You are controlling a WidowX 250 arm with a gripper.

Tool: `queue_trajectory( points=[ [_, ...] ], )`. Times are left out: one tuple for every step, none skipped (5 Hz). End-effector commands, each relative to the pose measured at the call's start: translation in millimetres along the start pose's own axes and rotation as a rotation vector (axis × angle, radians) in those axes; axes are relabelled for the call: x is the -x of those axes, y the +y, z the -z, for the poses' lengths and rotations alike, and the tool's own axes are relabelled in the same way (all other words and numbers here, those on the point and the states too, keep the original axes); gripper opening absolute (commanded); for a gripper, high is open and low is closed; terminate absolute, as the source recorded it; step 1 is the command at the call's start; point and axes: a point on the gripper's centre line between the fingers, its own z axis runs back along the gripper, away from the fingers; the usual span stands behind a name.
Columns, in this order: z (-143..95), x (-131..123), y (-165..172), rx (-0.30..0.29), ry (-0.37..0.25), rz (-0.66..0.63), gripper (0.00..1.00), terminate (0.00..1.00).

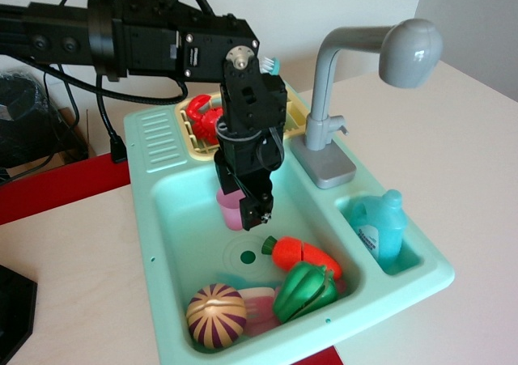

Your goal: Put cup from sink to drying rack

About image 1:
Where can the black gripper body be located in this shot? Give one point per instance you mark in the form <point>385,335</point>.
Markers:
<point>251,127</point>

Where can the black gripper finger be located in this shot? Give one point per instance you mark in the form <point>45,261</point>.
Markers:
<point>227,181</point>
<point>255,211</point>

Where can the pink plastic cup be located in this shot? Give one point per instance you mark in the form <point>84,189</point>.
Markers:
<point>229,205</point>

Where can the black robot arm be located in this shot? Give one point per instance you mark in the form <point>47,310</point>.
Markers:
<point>183,40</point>

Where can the yellow drying rack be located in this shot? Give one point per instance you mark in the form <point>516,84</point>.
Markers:
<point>201,149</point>

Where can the mint green toy sink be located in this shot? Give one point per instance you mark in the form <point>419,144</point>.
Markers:
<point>186,245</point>

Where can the orange toy carrot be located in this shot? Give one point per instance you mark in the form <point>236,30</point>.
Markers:
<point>288,251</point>

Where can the teal white toy brush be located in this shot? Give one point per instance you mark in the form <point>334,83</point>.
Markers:
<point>269,65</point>

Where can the pink toy plate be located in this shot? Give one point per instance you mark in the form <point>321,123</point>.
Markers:
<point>259,302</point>

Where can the green toy bell pepper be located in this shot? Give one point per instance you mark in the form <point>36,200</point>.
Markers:
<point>306,288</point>

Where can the purple striped toy onion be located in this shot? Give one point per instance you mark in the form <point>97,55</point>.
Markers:
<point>216,316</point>

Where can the blue toy detergent bottle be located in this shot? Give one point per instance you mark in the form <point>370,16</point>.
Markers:
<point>380,222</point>

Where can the black round object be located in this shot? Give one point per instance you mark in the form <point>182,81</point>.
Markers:
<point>26,132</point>

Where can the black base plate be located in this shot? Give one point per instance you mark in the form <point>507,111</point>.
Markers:
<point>18,308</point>

